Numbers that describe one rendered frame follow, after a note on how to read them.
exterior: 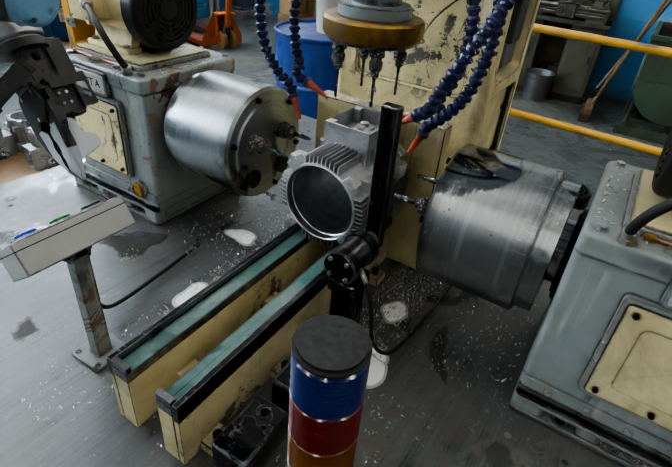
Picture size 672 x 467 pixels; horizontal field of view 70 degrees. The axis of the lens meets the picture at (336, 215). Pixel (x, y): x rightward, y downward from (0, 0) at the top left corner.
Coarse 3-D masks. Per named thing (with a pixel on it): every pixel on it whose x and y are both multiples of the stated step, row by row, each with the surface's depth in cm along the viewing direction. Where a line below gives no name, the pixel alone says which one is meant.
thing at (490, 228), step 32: (448, 160) 80; (480, 160) 78; (512, 160) 78; (448, 192) 76; (480, 192) 74; (512, 192) 73; (544, 192) 72; (576, 192) 73; (448, 224) 75; (480, 224) 73; (512, 224) 71; (544, 224) 71; (416, 256) 82; (448, 256) 77; (480, 256) 74; (512, 256) 71; (544, 256) 70; (480, 288) 78; (512, 288) 73
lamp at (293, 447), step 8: (288, 424) 40; (288, 432) 40; (288, 440) 41; (288, 448) 41; (296, 448) 39; (352, 448) 40; (288, 456) 42; (296, 456) 40; (304, 456) 39; (312, 456) 38; (320, 456) 38; (328, 456) 38; (336, 456) 39; (344, 456) 39; (352, 456) 41; (296, 464) 40; (304, 464) 39; (312, 464) 39; (320, 464) 39; (328, 464) 39; (336, 464) 39; (344, 464) 40; (352, 464) 42
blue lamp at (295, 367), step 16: (368, 368) 35; (304, 384) 34; (320, 384) 34; (336, 384) 34; (352, 384) 34; (304, 400) 35; (320, 400) 34; (336, 400) 34; (352, 400) 35; (320, 416) 36; (336, 416) 36
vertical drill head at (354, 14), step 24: (360, 0) 80; (384, 0) 79; (336, 24) 79; (360, 24) 77; (384, 24) 78; (408, 24) 80; (336, 48) 84; (360, 48) 80; (384, 48) 79; (408, 48) 82; (336, 72) 87; (336, 96) 90
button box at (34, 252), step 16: (96, 208) 72; (112, 208) 74; (64, 224) 68; (80, 224) 70; (96, 224) 72; (112, 224) 73; (128, 224) 75; (16, 240) 66; (32, 240) 65; (48, 240) 66; (64, 240) 68; (80, 240) 70; (96, 240) 71; (0, 256) 67; (16, 256) 63; (32, 256) 65; (48, 256) 66; (64, 256) 68; (16, 272) 66; (32, 272) 64
